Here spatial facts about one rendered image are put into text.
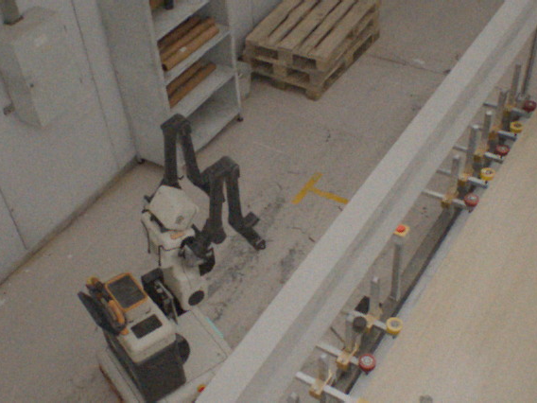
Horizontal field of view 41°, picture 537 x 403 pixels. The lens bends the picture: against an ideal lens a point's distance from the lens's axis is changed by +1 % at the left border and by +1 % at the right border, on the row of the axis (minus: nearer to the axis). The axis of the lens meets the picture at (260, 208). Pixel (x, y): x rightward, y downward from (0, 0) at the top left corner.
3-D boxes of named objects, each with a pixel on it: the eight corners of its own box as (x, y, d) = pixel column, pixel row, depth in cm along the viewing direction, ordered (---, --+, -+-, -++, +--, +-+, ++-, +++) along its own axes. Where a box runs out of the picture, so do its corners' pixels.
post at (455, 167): (443, 219, 426) (453, 156, 393) (446, 215, 428) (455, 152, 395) (449, 220, 424) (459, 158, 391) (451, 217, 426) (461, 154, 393)
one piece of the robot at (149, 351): (151, 421, 397) (121, 329, 340) (109, 356, 431) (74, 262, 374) (203, 389, 410) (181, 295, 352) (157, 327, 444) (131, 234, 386)
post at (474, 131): (460, 188, 437) (471, 125, 405) (462, 185, 440) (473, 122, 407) (466, 190, 436) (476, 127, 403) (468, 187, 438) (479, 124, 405)
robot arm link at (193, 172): (170, 115, 357) (181, 126, 350) (180, 111, 359) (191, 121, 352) (185, 179, 387) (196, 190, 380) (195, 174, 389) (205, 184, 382)
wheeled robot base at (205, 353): (147, 447, 401) (139, 425, 384) (98, 370, 440) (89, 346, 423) (248, 383, 426) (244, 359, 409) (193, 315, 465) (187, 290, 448)
